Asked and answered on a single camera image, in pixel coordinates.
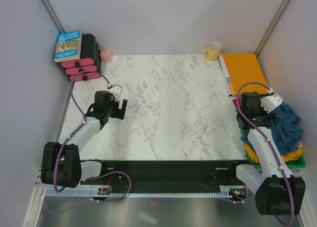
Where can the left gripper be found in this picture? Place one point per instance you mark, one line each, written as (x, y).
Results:
(119, 113)

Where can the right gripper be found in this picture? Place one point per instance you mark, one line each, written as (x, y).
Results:
(264, 113)

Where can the blue t shirt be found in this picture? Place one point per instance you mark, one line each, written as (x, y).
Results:
(285, 131)

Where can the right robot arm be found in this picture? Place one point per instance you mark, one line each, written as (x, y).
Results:
(277, 191)

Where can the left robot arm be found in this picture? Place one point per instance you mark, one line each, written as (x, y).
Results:
(61, 163)

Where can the magenta t shirt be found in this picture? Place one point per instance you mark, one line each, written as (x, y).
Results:
(235, 104)

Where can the orange folder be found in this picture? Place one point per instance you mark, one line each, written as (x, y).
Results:
(243, 68)

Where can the white board under folder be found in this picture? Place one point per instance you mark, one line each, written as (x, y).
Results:
(226, 76)

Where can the black pink organizer rack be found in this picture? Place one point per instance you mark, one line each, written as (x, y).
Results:
(89, 61)

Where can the small pink box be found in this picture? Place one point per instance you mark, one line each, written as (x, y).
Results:
(106, 55)

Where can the yellow t shirt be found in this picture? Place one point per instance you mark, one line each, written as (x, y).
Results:
(289, 157)

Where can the yellow mug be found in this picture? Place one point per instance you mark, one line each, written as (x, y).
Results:
(212, 51)

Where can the green plastic bin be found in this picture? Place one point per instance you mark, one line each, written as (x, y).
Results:
(295, 164)

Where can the blue treehouse book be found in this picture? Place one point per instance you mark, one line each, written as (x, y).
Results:
(68, 46)

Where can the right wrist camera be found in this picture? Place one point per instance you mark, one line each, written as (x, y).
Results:
(271, 102)

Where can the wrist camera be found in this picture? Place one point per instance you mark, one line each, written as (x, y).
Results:
(116, 91)
(271, 102)

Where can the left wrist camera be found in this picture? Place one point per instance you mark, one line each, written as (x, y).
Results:
(116, 91)

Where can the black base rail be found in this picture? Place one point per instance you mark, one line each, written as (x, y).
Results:
(169, 176)

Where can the white slotted cable duct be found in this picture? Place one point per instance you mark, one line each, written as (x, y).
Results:
(95, 191)

